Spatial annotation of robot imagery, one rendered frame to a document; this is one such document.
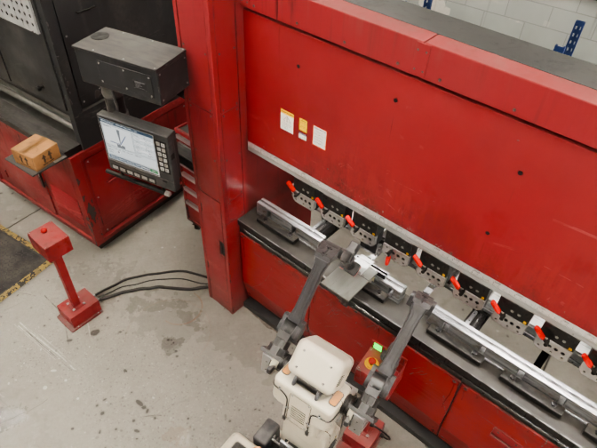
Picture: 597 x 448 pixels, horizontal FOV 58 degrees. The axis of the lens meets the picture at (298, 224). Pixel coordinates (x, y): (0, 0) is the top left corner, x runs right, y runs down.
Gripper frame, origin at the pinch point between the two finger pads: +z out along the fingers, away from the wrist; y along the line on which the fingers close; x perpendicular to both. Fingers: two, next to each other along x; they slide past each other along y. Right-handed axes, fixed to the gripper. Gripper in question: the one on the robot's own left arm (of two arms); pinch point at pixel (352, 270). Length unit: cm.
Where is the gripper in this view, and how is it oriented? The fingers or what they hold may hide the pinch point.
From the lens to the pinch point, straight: 286.1
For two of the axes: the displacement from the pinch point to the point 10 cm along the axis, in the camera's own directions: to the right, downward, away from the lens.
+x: -5.9, 7.9, -1.7
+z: 2.6, 3.9, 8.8
